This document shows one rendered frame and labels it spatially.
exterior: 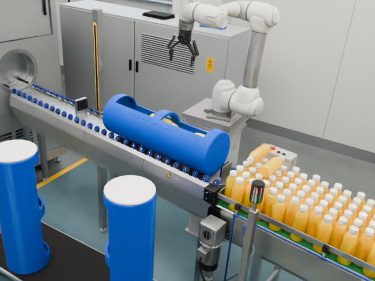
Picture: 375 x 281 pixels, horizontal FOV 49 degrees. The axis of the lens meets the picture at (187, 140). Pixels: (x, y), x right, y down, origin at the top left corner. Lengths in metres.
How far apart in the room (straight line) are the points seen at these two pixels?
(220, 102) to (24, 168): 1.37
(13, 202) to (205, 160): 1.20
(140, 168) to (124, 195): 0.63
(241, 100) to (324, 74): 2.29
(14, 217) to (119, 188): 0.82
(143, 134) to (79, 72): 2.59
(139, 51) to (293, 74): 1.86
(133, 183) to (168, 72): 2.20
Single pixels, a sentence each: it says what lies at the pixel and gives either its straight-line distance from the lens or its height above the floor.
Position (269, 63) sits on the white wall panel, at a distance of 5.17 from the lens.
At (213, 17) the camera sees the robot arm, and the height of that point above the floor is 1.89.
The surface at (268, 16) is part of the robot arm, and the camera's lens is 2.72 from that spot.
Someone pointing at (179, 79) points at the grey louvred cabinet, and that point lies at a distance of 4.26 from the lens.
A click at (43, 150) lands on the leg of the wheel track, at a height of 0.34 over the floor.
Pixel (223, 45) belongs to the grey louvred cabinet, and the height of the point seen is 1.36.
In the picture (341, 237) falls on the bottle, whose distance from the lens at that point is 2.18.
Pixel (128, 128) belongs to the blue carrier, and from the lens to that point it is 2.74.
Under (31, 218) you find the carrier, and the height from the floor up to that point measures 0.60.
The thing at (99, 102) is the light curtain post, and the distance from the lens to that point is 3.61.
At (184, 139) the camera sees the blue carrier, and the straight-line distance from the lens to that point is 2.47.
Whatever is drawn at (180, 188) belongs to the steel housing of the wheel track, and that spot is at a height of 0.84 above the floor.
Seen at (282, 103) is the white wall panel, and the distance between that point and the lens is 5.25.
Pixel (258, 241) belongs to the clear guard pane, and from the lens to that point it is 2.27.
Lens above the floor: 2.29
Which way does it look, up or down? 27 degrees down
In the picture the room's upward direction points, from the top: 4 degrees clockwise
